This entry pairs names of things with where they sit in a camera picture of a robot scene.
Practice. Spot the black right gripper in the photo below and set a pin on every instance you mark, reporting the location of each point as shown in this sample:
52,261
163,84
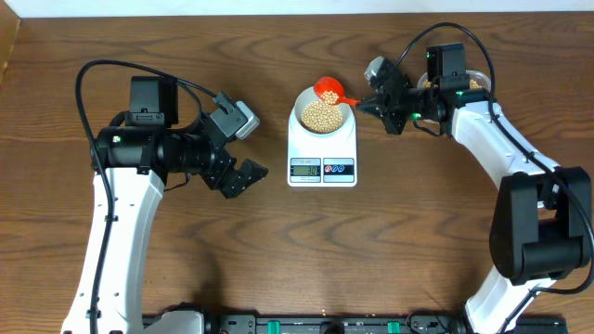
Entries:
381,106

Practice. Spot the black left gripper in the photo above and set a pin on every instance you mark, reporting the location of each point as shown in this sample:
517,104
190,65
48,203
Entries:
235,177

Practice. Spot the red plastic measuring scoop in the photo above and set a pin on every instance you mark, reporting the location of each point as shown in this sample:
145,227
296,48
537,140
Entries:
331,90

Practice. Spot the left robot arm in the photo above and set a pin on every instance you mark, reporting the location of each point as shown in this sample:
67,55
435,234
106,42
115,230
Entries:
135,154

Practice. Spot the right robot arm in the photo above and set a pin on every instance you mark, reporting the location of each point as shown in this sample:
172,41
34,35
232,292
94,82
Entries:
541,227

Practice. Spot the soybeans in bowl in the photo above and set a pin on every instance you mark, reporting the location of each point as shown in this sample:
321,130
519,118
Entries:
321,118

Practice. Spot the grey round bowl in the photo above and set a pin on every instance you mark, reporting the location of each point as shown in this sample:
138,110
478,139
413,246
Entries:
299,110

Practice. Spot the white digital kitchen scale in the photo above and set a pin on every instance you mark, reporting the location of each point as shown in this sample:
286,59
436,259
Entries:
322,160

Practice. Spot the pile of soybeans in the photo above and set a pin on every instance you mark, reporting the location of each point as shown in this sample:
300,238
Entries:
474,84

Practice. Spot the clear plastic container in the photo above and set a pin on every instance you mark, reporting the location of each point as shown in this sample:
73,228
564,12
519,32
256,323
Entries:
478,76

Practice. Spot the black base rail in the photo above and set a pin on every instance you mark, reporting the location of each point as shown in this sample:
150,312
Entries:
229,321

